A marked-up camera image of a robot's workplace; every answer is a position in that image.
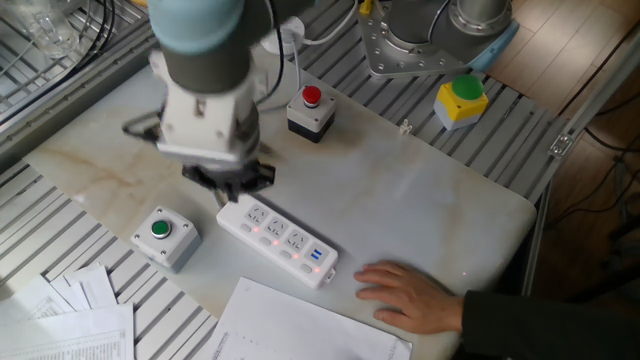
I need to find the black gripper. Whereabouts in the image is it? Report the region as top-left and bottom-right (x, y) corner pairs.
(180, 159), (277, 207)

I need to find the white power strip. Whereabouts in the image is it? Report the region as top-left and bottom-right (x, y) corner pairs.
(215, 193), (339, 290)

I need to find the large white paper sheet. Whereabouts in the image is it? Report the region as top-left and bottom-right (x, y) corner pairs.
(207, 277), (414, 360)

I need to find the person's right forearm dark sleeve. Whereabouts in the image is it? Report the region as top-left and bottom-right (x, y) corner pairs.
(459, 289), (640, 360)

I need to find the person's right hand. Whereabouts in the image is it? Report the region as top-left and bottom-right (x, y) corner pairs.
(353, 259), (465, 335)

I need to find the green button grey box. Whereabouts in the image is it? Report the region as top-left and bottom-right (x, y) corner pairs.
(130, 205), (203, 275)

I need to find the red button grey box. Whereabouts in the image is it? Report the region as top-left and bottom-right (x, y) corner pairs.
(286, 84), (337, 145)

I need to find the white round socket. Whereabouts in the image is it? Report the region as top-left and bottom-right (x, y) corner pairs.
(259, 15), (306, 57)

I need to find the printed table paper sheet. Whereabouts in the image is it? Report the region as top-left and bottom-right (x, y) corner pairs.
(0, 302), (136, 360)

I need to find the green mushroom button yellow box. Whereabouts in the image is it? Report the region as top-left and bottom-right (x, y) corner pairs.
(432, 73), (490, 132)

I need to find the clear glass container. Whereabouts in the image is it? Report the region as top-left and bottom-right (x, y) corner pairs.
(0, 0), (82, 59)

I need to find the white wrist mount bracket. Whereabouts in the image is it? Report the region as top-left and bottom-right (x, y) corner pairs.
(148, 49), (262, 172)

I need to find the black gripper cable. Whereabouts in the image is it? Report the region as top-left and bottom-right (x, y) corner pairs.
(122, 0), (287, 144)

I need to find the white socket cable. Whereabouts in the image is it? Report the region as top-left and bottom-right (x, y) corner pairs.
(301, 0), (360, 47)

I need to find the grey metal rail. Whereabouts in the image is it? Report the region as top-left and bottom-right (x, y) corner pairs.
(0, 47), (161, 174)

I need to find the black cable bundle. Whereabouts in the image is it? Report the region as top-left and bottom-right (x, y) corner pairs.
(0, 0), (117, 126)

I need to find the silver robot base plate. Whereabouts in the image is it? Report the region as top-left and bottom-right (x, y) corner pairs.
(358, 0), (466, 80)

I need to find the aluminium frame profile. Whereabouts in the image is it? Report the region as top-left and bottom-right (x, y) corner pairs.
(519, 29), (640, 301)

